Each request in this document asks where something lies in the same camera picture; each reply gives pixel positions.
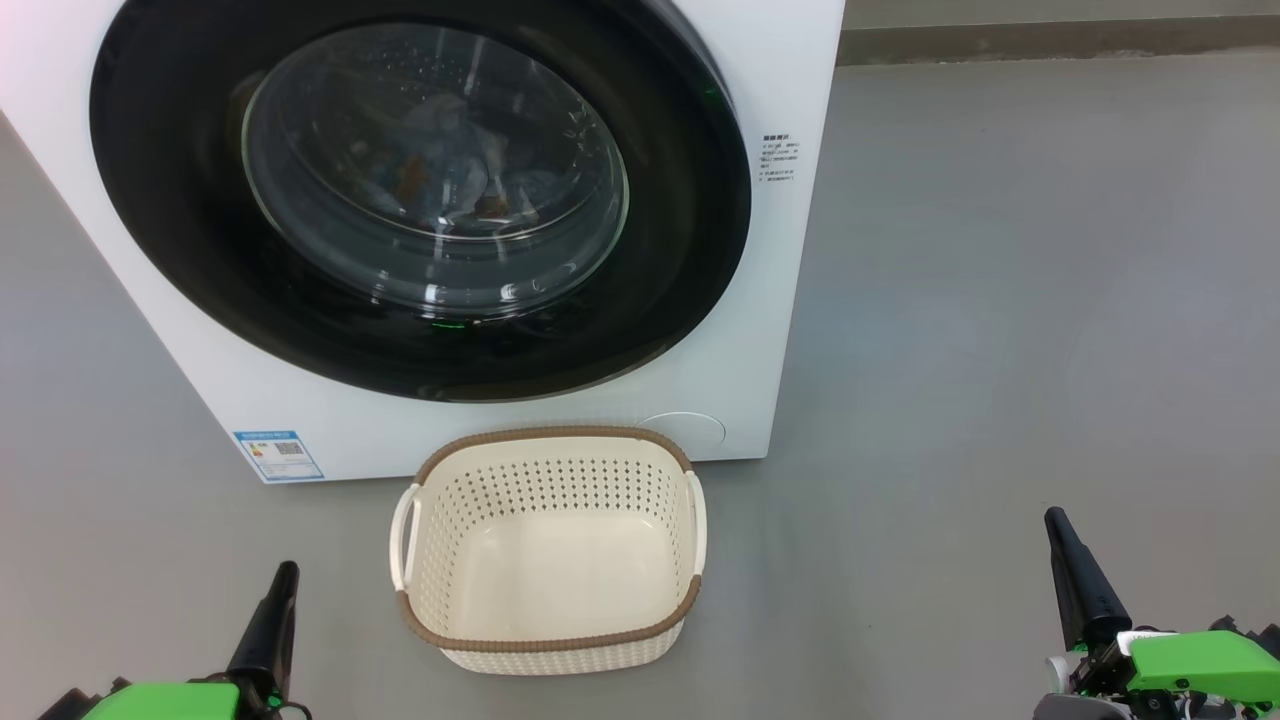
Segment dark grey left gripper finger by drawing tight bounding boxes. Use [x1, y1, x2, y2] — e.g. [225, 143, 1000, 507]
[228, 561, 301, 701]

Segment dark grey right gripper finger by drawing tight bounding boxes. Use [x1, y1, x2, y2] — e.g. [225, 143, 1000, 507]
[1045, 507, 1133, 651]

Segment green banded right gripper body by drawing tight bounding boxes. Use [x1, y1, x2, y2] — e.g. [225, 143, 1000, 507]
[1035, 628, 1280, 720]

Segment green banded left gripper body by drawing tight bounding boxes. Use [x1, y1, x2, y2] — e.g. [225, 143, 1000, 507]
[40, 675, 311, 720]

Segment round black glass washer door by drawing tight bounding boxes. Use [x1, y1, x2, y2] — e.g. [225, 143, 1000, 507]
[88, 0, 753, 403]

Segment blue garment with orange print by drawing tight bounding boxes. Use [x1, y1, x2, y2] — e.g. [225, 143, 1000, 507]
[360, 95, 501, 226]

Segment white front-load washing machine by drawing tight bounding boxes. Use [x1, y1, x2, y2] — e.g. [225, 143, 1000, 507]
[0, 0, 847, 485]

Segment blue energy label sticker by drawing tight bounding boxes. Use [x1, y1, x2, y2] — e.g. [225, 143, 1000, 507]
[233, 430, 325, 483]

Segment cream perforated laundry basket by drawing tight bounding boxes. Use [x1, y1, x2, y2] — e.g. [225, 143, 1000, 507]
[389, 426, 709, 677]

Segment round white filter cover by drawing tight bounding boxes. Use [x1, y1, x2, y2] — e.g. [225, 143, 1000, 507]
[636, 411, 727, 461]

